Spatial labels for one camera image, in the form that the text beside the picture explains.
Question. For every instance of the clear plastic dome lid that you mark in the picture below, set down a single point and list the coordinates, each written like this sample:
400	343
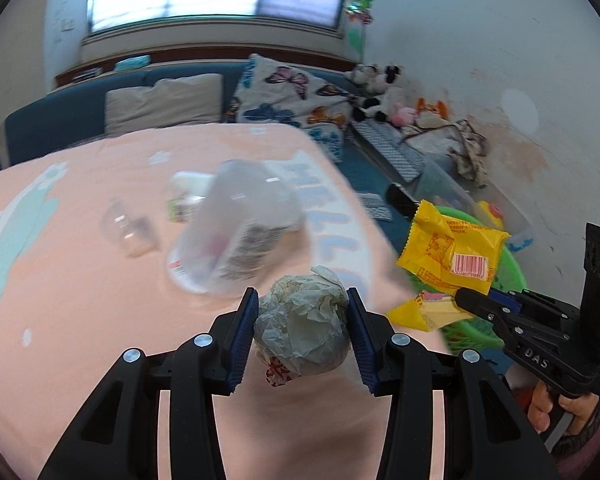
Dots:
133	236

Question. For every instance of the pink fleece table blanket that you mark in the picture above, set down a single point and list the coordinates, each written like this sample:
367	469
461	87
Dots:
71	302

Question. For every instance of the maroon sleeve forearm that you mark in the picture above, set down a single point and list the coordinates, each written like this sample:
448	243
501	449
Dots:
578	457

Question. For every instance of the butterfly print pillow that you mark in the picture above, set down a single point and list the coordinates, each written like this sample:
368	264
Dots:
271	91

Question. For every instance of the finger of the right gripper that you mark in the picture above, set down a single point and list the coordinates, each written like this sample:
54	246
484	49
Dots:
505	300
480	305

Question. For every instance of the black remote control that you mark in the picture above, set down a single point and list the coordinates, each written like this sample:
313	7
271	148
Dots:
397	197

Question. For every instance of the tissue ball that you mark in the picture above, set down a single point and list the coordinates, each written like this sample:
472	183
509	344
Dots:
301	326

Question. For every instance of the clear plastic storage box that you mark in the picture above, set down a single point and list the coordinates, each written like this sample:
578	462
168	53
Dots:
489	205

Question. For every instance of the gloved right hand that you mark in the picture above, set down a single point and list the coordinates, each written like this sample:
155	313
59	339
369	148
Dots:
542	405

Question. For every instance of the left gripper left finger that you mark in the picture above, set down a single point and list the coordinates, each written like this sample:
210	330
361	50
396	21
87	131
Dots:
114	435

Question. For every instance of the black white plush cow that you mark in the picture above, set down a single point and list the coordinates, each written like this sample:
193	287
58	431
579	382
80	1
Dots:
382	92

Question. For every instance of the blue sofa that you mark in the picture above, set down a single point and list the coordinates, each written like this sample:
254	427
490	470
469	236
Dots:
67	117

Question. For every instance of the pink plush toy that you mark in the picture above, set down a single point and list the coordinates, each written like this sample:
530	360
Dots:
404	117

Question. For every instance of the beige cushion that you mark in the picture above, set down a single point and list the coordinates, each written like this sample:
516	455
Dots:
169	102

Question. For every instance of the large clear plastic cup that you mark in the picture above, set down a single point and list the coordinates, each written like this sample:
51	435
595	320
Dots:
247	212

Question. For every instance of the colourful pinwheel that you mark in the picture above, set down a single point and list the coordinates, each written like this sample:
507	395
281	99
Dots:
358	14

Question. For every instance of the grey patterned cloth strip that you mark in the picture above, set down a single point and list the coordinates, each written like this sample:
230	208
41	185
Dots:
388	143

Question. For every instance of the small clear plastic bottle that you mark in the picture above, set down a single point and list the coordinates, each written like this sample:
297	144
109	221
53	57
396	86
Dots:
185	192

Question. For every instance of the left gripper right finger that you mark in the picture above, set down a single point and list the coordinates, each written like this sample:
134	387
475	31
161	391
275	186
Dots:
486	433

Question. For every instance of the yellow snack wrapper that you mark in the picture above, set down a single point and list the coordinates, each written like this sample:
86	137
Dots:
446	254

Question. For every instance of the patterned cloth bag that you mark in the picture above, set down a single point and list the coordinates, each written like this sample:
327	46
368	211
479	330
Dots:
460	142

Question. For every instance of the orange fox plush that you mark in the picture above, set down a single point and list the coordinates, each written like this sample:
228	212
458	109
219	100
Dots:
431	115

